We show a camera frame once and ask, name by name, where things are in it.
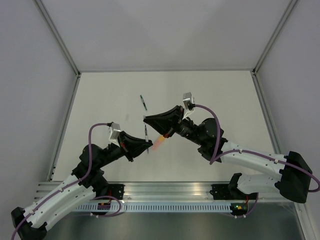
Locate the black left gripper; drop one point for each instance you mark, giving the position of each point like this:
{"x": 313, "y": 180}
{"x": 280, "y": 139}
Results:
{"x": 132, "y": 146}

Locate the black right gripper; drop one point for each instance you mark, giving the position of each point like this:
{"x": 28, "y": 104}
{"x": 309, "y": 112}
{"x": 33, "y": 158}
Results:
{"x": 167, "y": 123}

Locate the purple marker pen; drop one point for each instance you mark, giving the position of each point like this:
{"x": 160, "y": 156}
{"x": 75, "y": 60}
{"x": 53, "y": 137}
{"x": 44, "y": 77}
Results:
{"x": 146, "y": 133}

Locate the pink highlighter pen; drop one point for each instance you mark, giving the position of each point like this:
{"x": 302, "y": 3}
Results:
{"x": 157, "y": 143}

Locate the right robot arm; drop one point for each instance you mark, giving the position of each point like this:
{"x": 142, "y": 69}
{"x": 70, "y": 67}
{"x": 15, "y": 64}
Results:
{"x": 288, "y": 175}

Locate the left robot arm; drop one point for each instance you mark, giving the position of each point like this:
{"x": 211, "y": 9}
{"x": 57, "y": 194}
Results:
{"x": 86, "y": 182}

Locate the green pen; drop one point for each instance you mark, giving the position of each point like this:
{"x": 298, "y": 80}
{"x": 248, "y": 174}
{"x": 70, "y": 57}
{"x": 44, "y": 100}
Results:
{"x": 143, "y": 103}

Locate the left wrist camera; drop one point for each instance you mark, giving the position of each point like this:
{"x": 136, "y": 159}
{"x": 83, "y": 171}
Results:
{"x": 114, "y": 132}

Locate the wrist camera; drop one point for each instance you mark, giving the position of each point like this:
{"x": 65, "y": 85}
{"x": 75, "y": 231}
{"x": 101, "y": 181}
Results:
{"x": 114, "y": 132}
{"x": 189, "y": 104}

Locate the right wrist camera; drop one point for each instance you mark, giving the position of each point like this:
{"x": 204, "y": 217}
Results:
{"x": 189, "y": 104}

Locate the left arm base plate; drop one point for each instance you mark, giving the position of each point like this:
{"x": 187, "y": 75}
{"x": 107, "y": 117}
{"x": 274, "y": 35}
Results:
{"x": 114, "y": 190}

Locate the aluminium frame rail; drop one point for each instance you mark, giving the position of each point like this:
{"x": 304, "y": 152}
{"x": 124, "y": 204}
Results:
{"x": 164, "y": 192}

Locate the white slotted cable duct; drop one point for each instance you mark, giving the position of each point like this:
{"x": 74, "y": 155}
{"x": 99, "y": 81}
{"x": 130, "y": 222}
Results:
{"x": 154, "y": 207}

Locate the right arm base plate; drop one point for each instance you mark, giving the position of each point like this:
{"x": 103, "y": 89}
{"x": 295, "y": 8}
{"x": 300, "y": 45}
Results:
{"x": 226, "y": 192}

